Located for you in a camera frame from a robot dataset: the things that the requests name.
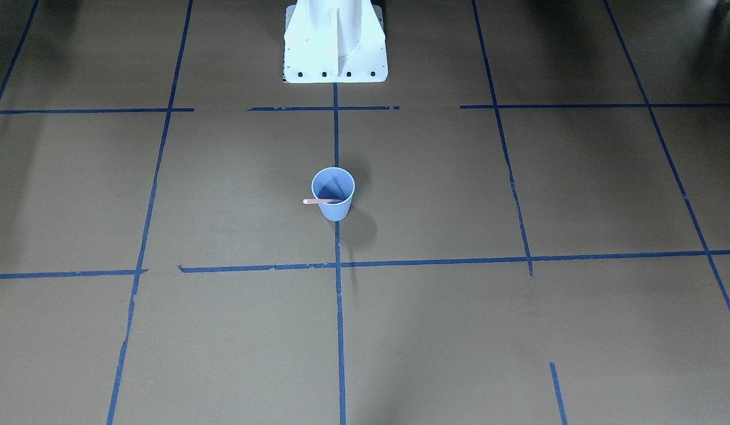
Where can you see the blue ribbed cup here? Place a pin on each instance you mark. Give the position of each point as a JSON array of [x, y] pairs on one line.
[[334, 183]]

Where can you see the pink chopstick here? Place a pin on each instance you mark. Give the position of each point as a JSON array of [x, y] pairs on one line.
[[317, 201]]

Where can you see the white mounting pillar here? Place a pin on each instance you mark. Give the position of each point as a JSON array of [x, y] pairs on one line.
[[335, 42]]

